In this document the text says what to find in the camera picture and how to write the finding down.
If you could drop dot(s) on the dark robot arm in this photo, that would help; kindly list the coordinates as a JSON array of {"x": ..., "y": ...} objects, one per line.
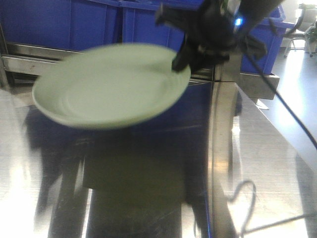
[{"x": 215, "y": 29}]

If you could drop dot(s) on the blue crate at far left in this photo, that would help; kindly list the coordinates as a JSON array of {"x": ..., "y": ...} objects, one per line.
[{"x": 61, "y": 24}]

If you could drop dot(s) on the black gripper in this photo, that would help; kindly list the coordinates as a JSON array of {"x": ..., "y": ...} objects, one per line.
[{"x": 213, "y": 30}]

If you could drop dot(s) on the stainless steel shelf rack frame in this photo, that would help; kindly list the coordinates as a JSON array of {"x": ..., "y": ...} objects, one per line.
[{"x": 198, "y": 170}]

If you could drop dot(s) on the blue plastic crate on shelf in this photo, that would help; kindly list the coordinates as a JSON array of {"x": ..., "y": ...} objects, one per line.
[{"x": 139, "y": 26}]

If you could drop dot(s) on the pale green round plate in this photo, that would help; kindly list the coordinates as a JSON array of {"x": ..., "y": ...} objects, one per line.
[{"x": 111, "y": 87}]

